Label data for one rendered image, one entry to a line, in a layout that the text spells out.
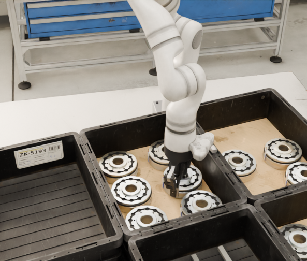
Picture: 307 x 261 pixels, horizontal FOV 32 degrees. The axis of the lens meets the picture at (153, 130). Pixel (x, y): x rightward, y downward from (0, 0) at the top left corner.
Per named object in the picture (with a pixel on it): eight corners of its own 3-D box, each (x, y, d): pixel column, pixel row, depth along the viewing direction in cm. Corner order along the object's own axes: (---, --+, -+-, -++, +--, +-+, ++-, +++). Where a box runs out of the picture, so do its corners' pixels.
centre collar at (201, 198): (188, 201, 130) (188, 199, 129) (206, 195, 131) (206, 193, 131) (196, 214, 126) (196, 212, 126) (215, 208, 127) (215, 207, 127)
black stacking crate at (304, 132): (179, 140, 157) (181, 109, 150) (266, 119, 165) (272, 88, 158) (245, 235, 127) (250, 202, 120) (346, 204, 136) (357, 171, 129)
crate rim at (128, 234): (78, 136, 142) (77, 129, 141) (180, 113, 151) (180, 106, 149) (126, 245, 113) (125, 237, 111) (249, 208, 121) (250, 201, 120)
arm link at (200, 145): (202, 162, 121) (204, 141, 117) (157, 149, 124) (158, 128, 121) (215, 140, 127) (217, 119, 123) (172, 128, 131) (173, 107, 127)
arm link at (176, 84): (162, 108, 117) (137, 50, 117) (193, 95, 121) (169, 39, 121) (177, 101, 110) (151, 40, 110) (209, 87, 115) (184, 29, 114)
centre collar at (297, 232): (284, 234, 121) (284, 233, 121) (303, 230, 122) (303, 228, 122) (295, 250, 117) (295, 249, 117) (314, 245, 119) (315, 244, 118)
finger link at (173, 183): (164, 172, 126) (168, 182, 131) (161, 179, 125) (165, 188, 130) (175, 175, 125) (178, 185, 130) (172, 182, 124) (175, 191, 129)
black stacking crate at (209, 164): (82, 163, 148) (78, 131, 141) (178, 140, 157) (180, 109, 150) (127, 272, 119) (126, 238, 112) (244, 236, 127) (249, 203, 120)
